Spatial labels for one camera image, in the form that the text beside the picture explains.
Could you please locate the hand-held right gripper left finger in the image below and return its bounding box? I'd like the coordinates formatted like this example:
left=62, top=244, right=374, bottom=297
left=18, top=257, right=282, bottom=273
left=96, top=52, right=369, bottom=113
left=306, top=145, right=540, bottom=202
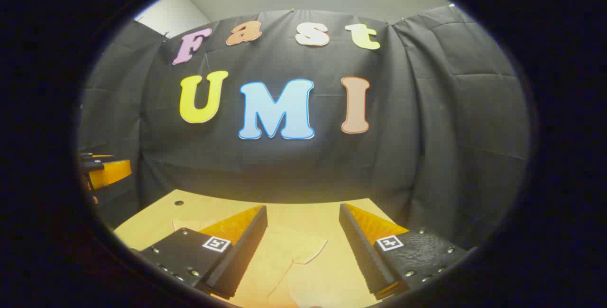
left=129, top=205, right=268, bottom=300

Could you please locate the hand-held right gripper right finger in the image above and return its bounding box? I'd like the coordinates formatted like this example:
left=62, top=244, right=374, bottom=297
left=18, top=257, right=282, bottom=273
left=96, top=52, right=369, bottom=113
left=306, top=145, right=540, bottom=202
left=339, top=203, right=471, bottom=301

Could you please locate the orange T-shirt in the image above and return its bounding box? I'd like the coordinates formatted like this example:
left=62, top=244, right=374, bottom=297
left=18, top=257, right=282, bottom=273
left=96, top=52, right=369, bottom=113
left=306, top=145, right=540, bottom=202
left=172, top=217, right=329, bottom=308

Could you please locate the black backdrop cloth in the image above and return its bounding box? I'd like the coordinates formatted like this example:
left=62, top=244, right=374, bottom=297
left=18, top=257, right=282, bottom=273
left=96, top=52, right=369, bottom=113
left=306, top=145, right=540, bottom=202
left=78, top=5, right=531, bottom=252

